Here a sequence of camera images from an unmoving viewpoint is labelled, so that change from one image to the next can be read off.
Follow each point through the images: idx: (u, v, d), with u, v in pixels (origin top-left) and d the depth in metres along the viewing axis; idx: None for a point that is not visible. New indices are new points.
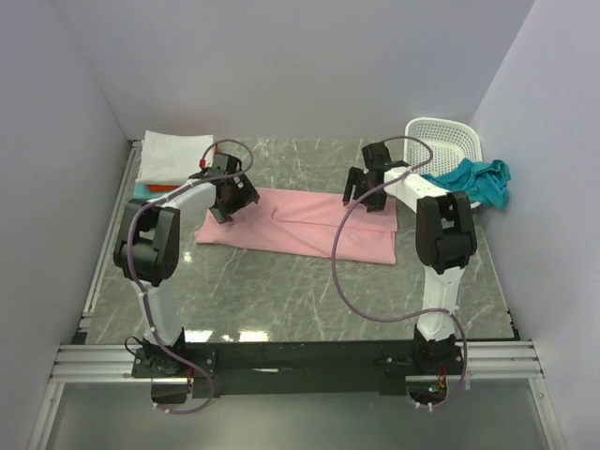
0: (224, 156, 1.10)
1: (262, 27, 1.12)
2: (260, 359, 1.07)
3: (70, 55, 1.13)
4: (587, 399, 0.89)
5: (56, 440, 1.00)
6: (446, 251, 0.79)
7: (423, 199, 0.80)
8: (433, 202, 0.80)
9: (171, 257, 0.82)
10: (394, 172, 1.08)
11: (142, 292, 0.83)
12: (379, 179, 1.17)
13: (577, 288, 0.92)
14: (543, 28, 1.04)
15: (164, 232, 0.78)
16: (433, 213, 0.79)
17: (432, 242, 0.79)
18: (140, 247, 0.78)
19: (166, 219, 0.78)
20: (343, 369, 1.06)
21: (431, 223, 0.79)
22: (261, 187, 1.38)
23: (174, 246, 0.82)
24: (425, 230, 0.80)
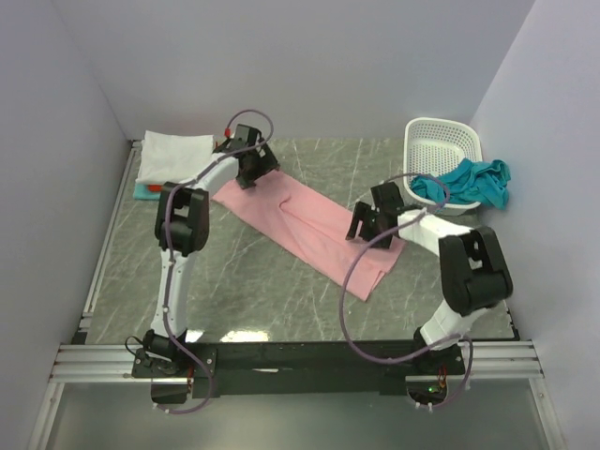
0: (244, 127, 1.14)
1: (262, 27, 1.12)
2: (260, 358, 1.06)
3: (70, 56, 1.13)
4: (588, 400, 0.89)
5: (56, 440, 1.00)
6: (479, 294, 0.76)
7: (446, 238, 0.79)
8: (458, 242, 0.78)
9: (202, 232, 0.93)
10: (408, 215, 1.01)
11: (171, 263, 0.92)
12: (392, 223, 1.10)
13: (577, 287, 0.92)
14: (543, 28, 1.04)
15: (197, 212, 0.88)
16: (460, 252, 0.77)
17: (463, 284, 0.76)
18: (176, 225, 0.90)
19: (197, 200, 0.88)
20: (343, 369, 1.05)
21: (457, 263, 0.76)
22: (284, 172, 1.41)
23: (205, 222, 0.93)
24: (453, 271, 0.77)
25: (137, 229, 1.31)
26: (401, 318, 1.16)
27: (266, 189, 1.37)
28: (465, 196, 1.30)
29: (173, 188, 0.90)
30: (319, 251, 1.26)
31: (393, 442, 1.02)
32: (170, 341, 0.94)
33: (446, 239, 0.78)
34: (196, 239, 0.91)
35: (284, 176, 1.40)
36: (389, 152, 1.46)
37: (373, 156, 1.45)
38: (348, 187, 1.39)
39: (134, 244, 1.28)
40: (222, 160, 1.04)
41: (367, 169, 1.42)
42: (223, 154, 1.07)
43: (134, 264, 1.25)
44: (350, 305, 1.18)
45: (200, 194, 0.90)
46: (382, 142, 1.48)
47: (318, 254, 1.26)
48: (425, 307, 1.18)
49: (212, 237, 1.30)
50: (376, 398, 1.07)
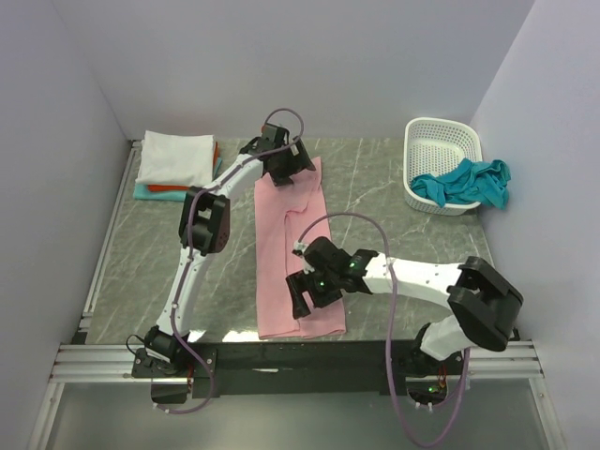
0: (273, 128, 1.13)
1: (262, 25, 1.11)
2: (259, 359, 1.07)
3: (69, 55, 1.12)
4: (588, 400, 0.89)
5: (56, 439, 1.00)
6: (503, 326, 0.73)
7: (456, 296, 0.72)
8: (468, 292, 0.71)
9: (223, 235, 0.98)
10: (373, 272, 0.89)
11: (187, 262, 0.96)
12: (357, 283, 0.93)
13: (577, 288, 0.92)
14: (544, 28, 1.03)
15: (218, 217, 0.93)
16: (475, 303, 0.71)
17: (493, 329, 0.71)
18: (199, 227, 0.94)
19: (219, 206, 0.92)
20: (342, 370, 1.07)
21: (481, 314, 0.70)
22: (320, 192, 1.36)
23: (225, 227, 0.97)
24: (478, 323, 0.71)
25: (136, 229, 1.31)
26: (401, 318, 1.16)
27: (292, 194, 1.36)
28: (465, 196, 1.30)
29: (197, 192, 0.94)
30: (282, 270, 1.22)
31: (393, 442, 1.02)
32: (172, 338, 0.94)
33: (459, 300, 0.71)
34: (216, 242, 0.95)
35: (317, 194, 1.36)
36: (389, 152, 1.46)
37: (372, 155, 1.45)
38: (347, 187, 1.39)
39: (134, 244, 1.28)
40: (246, 165, 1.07)
41: (367, 169, 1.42)
42: (248, 157, 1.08)
43: (134, 264, 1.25)
44: (350, 305, 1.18)
45: (220, 201, 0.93)
46: (383, 142, 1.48)
47: (270, 276, 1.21)
48: (425, 307, 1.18)
49: None
50: (376, 397, 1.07)
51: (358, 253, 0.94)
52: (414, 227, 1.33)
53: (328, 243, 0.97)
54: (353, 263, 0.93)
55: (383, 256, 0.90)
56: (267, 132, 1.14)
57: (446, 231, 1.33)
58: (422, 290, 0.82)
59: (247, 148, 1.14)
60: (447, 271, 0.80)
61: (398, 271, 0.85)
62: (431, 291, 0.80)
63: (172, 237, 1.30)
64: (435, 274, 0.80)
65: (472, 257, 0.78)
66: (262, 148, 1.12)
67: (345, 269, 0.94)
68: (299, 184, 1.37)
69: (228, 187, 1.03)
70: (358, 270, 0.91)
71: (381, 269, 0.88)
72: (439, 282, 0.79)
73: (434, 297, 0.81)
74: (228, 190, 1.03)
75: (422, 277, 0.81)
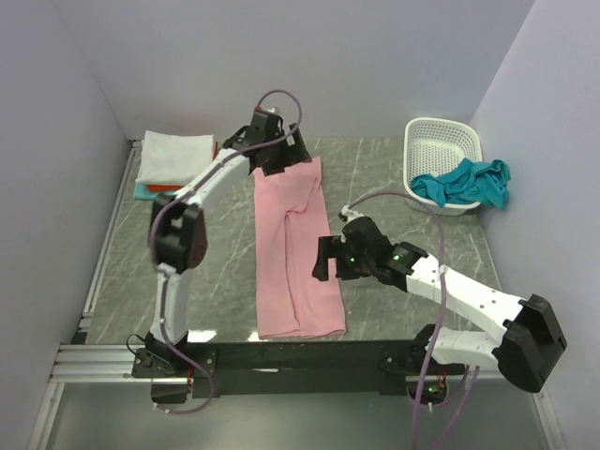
0: (263, 113, 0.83)
1: (262, 26, 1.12)
2: (259, 359, 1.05)
3: (68, 55, 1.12)
4: (589, 400, 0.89)
5: (56, 440, 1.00)
6: (546, 374, 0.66)
7: (516, 337, 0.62)
8: (527, 336, 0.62)
9: (198, 250, 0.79)
10: (422, 275, 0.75)
11: (164, 278, 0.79)
12: (396, 280, 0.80)
13: (577, 288, 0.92)
14: (544, 27, 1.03)
15: (190, 230, 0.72)
16: (530, 349, 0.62)
17: (536, 373, 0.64)
18: (168, 237, 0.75)
19: (191, 217, 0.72)
20: (343, 370, 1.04)
21: (531, 360, 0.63)
22: (320, 192, 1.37)
23: (199, 241, 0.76)
24: (522, 366, 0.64)
25: (136, 230, 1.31)
26: (401, 317, 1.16)
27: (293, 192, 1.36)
28: (465, 196, 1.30)
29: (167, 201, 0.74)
30: (282, 271, 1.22)
31: (393, 443, 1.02)
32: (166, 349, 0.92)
33: (517, 343, 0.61)
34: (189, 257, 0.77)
35: (317, 194, 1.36)
36: (389, 152, 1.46)
37: (373, 155, 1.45)
38: (347, 187, 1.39)
39: (134, 244, 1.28)
40: (226, 163, 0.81)
41: (367, 169, 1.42)
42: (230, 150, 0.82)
43: (134, 264, 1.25)
44: (350, 305, 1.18)
45: (193, 209, 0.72)
46: (383, 142, 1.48)
47: (270, 274, 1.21)
48: (425, 307, 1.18)
49: (212, 237, 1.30)
50: (376, 397, 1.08)
51: (402, 247, 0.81)
52: (414, 227, 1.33)
53: (373, 227, 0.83)
54: (397, 257, 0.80)
55: (437, 260, 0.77)
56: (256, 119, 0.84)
57: (446, 231, 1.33)
58: (472, 313, 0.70)
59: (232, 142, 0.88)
60: (507, 301, 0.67)
61: (450, 284, 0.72)
62: (483, 319, 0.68)
63: None
64: (492, 301, 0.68)
65: (539, 295, 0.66)
66: (248, 141, 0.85)
67: (385, 260, 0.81)
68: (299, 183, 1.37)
69: (203, 191, 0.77)
70: (402, 265, 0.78)
71: (430, 273, 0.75)
72: (496, 311, 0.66)
73: (482, 324, 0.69)
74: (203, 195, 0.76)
75: (475, 302, 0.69)
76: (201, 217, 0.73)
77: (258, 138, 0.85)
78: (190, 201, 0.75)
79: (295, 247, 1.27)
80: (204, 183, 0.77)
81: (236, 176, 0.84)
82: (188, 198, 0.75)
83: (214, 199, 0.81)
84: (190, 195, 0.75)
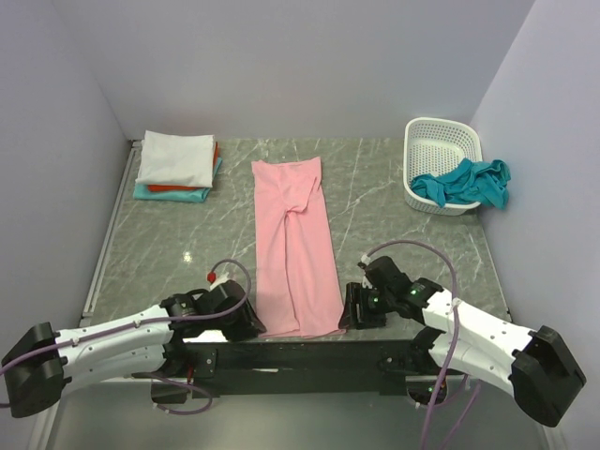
0: (224, 292, 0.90)
1: (262, 25, 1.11)
2: (259, 358, 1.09)
3: (67, 54, 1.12)
4: (591, 401, 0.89)
5: (56, 440, 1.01)
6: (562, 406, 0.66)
7: (523, 366, 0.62)
8: (535, 365, 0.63)
9: (43, 401, 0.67)
10: (436, 308, 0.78)
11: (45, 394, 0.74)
12: (415, 315, 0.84)
13: (577, 289, 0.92)
14: (545, 27, 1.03)
15: (40, 382, 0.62)
16: (540, 377, 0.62)
17: (549, 404, 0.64)
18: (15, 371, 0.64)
19: (49, 372, 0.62)
20: (343, 369, 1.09)
21: (542, 390, 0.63)
22: (321, 192, 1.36)
23: (41, 397, 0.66)
24: (536, 396, 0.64)
25: (137, 230, 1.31)
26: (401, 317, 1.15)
27: (294, 193, 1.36)
28: (465, 196, 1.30)
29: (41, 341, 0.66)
30: (282, 271, 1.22)
31: (392, 443, 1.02)
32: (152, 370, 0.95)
33: (525, 370, 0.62)
34: (22, 404, 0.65)
35: (318, 194, 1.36)
36: (389, 152, 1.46)
37: (372, 155, 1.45)
38: (347, 187, 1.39)
39: (134, 244, 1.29)
40: (143, 326, 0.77)
41: (367, 169, 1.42)
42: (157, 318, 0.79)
43: (134, 264, 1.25)
44: None
45: (59, 364, 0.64)
46: (383, 142, 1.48)
47: (270, 274, 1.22)
48: None
49: (213, 237, 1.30)
50: (376, 397, 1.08)
51: (421, 281, 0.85)
52: (414, 227, 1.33)
53: (391, 263, 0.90)
54: (415, 291, 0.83)
55: (450, 293, 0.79)
56: (215, 293, 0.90)
57: (446, 231, 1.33)
58: (484, 344, 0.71)
59: (172, 303, 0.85)
60: (519, 333, 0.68)
61: (462, 316, 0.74)
62: (494, 350, 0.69)
63: (172, 237, 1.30)
64: (503, 332, 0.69)
65: (547, 327, 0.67)
66: (190, 312, 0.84)
67: (404, 294, 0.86)
68: (299, 183, 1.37)
69: (88, 347, 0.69)
70: (418, 299, 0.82)
71: (443, 307, 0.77)
72: (506, 341, 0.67)
73: (495, 354, 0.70)
74: (86, 351, 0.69)
75: (487, 333, 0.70)
76: (55, 379, 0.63)
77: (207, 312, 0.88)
78: (62, 352, 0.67)
79: (296, 247, 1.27)
80: (92, 338, 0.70)
81: (152, 338, 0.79)
82: (63, 349, 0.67)
83: (94, 360, 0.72)
84: (67, 346, 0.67)
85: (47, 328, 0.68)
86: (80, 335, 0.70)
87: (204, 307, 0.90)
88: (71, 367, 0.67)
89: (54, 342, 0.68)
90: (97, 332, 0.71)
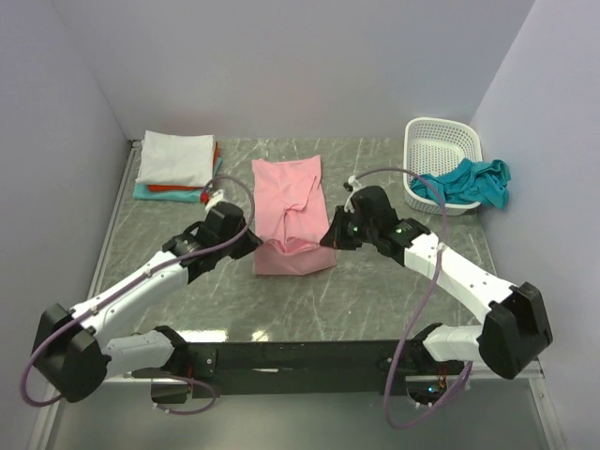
0: (219, 216, 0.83)
1: (262, 25, 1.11)
2: (260, 358, 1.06)
3: (67, 54, 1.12)
4: (590, 401, 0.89)
5: (56, 440, 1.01)
6: (524, 363, 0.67)
7: (498, 318, 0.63)
8: (510, 317, 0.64)
9: (90, 379, 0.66)
10: (419, 251, 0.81)
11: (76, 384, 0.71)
12: (395, 254, 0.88)
13: (577, 289, 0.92)
14: (545, 27, 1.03)
15: (78, 357, 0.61)
16: (511, 330, 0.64)
17: (512, 357, 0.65)
18: (50, 361, 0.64)
19: (83, 342, 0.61)
20: (343, 368, 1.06)
21: (511, 342, 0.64)
22: (320, 191, 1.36)
23: (89, 372, 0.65)
24: (502, 350, 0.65)
25: (136, 230, 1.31)
26: (401, 317, 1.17)
27: (294, 187, 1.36)
28: (465, 196, 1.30)
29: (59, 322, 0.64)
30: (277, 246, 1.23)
31: (392, 443, 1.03)
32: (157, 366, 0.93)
33: (499, 322, 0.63)
34: (76, 386, 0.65)
35: (318, 192, 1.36)
36: (388, 152, 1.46)
37: (372, 155, 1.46)
38: (347, 187, 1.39)
39: (134, 244, 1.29)
40: (156, 274, 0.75)
41: (366, 170, 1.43)
42: (163, 261, 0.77)
43: (134, 264, 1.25)
44: (350, 305, 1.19)
45: (89, 334, 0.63)
46: (383, 142, 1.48)
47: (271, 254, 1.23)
48: (425, 307, 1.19)
49: None
50: (376, 397, 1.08)
51: (409, 222, 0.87)
52: None
53: (384, 198, 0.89)
54: (401, 230, 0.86)
55: (436, 238, 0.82)
56: (211, 219, 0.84)
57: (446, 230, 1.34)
58: (463, 292, 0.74)
59: (173, 244, 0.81)
60: (500, 286, 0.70)
61: (445, 259, 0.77)
62: (471, 297, 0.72)
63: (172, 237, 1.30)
64: (484, 282, 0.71)
65: (530, 284, 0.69)
66: (196, 246, 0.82)
67: (389, 232, 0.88)
68: (299, 182, 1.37)
69: (110, 310, 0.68)
70: (403, 238, 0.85)
71: (427, 249, 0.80)
72: (484, 292, 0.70)
73: (470, 302, 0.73)
74: (110, 314, 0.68)
75: (466, 281, 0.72)
76: (92, 348, 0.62)
77: (211, 241, 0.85)
78: (86, 323, 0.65)
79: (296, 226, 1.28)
80: (111, 302, 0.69)
81: (167, 283, 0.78)
82: (85, 320, 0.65)
83: (120, 322, 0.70)
84: (88, 316, 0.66)
85: (58, 308, 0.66)
86: (96, 303, 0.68)
87: (204, 235, 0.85)
88: (101, 335, 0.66)
89: (73, 317, 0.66)
90: (111, 295, 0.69)
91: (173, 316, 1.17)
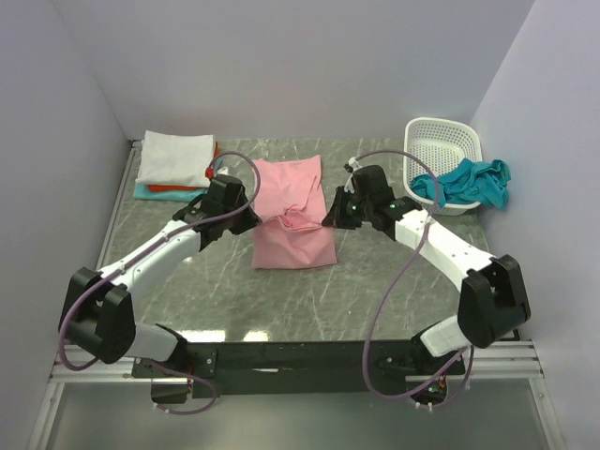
0: (220, 186, 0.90)
1: (262, 25, 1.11)
2: (259, 359, 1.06)
3: (67, 54, 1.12)
4: (590, 401, 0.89)
5: (56, 440, 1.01)
6: (500, 334, 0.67)
7: (472, 283, 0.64)
8: (486, 283, 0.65)
9: (121, 340, 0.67)
10: (408, 223, 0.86)
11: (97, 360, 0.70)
12: (386, 228, 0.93)
13: (577, 289, 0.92)
14: (544, 27, 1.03)
15: (113, 311, 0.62)
16: (487, 296, 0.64)
17: (487, 325, 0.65)
18: (81, 325, 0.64)
19: (117, 296, 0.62)
20: (343, 369, 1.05)
21: (486, 309, 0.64)
22: (321, 195, 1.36)
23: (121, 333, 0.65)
24: (476, 316, 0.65)
25: (137, 230, 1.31)
26: (401, 317, 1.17)
27: (295, 187, 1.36)
28: (465, 196, 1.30)
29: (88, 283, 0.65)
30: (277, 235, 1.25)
31: (392, 443, 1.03)
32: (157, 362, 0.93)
33: (474, 286, 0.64)
34: (111, 347, 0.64)
35: (318, 194, 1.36)
36: (388, 152, 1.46)
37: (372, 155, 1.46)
38: None
39: (135, 244, 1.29)
40: (172, 237, 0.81)
41: None
42: (176, 227, 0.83)
43: None
44: (350, 305, 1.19)
45: (122, 289, 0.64)
46: (382, 142, 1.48)
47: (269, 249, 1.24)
48: (425, 307, 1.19)
49: None
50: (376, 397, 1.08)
51: (403, 200, 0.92)
52: None
53: (382, 175, 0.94)
54: (395, 206, 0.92)
55: (426, 214, 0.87)
56: (214, 190, 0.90)
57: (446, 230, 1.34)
58: (445, 262, 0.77)
59: (183, 214, 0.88)
60: (479, 255, 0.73)
61: (432, 231, 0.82)
62: (451, 265, 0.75)
63: None
64: (465, 252, 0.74)
65: (509, 256, 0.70)
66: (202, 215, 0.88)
67: (383, 207, 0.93)
68: (300, 183, 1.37)
69: (137, 269, 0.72)
70: (397, 214, 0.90)
71: (415, 223, 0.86)
72: (463, 261, 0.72)
73: (452, 273, 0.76)
74: (137, 273, 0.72)
75: (448, 250, 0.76)
76: (127, 301, 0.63)
77: (216, 210, 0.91)
78: (117, 280, 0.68)
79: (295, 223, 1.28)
80: (137, 262, 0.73)
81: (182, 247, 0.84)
82: (115, 277, 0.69)
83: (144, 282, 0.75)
84: (119, 274, 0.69)
85: (86, 271, 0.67)
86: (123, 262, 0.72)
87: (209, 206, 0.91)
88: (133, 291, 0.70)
89: (102, 277, 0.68)
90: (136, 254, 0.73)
91: (173, 316, 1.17)
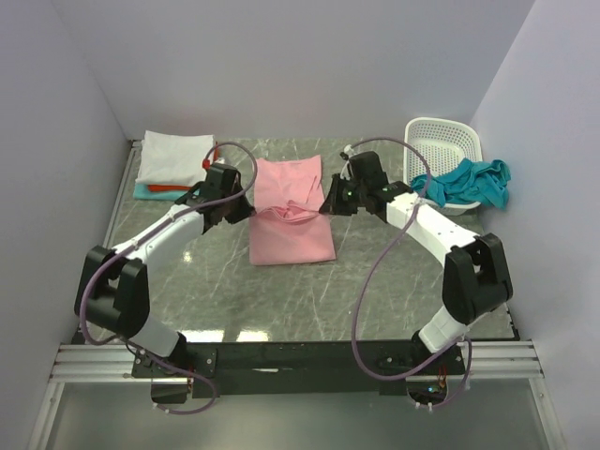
0: (217, 171, 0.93)
1: (262, 25, 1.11)
2: (260, 358, 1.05)
3: (68, 54, 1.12)
4: (590, 401, 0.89)
5: (56, 440, 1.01)
6: (483, 309, 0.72)
7: (456, 258, 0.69)
8: (468, 260, 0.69)
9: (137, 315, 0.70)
10: (399, 204, 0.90)
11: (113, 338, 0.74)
12: (379, 209, 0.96)
13: (577, 289, 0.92)
14: (544, 27, 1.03)
15: (130, 284, 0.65)
16: (468, 272, 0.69)
17: (469, 300, 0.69)
18: (98, 302, 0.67)
19: (133, 270, 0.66)
20: (343, 370, 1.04)
21: (468, 284, 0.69)
22: (320, 191, 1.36)
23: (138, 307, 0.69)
24: (459, 291, 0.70)
25: (137, 230, 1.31)
26: (401, 317, 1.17)
27: (294, 185, 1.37)
28: (465, 196, 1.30)
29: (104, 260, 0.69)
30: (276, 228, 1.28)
31: (392, 443, 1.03)
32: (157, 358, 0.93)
33: (457, 262, 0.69)
34: (130, 321, 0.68)
35: (317, 191, 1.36)
36: (388, 152, 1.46)
37: None
38: None
39: None
40: (178, 218, 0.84)
41: None
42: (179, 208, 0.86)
43: None
44: (350, 305, 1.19)
45: (137, 262, 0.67)
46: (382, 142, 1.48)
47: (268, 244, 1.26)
48: (425, 307, 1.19)
49: (213, 237, 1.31)
50: (376, 397, 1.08)
51: (396, 184, 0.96)
52: None
53: (377, 159, 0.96)
54: (387, 188, 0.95)
55: (416, 197, 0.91)
56: (211, 175, 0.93)
57: None
58: (432, 241, 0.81)
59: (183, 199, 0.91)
60: (464, 233, 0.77)
61: (421, 212, 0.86)
62: (437, 243, 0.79)
63: None
64: (450, 232, 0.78)
65: (492, 234, 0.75)
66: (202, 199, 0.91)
67: (376, 190, 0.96)
68: (300, 180, 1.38)
69: (149, 246, 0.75)
70: (389, 196, 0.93)
71: (407, 205, 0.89)
72: (448, 238, 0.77)
73: (438, 250, 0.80)
74: (149, 249, 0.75)
75: (435, 229, 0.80)
76: (142, 273, 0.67)
77: (215, 195, 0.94)
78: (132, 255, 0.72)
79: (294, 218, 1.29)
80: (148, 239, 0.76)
81: (187, 231, 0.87)
82: (130, 252, 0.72)
83: (156, 261, 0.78)
84: (132, 250, 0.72)
85: (99, 248, 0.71)
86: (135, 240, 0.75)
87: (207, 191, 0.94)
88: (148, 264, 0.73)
89: (115, 254, 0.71)
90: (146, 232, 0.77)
91: (173, 316, 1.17)
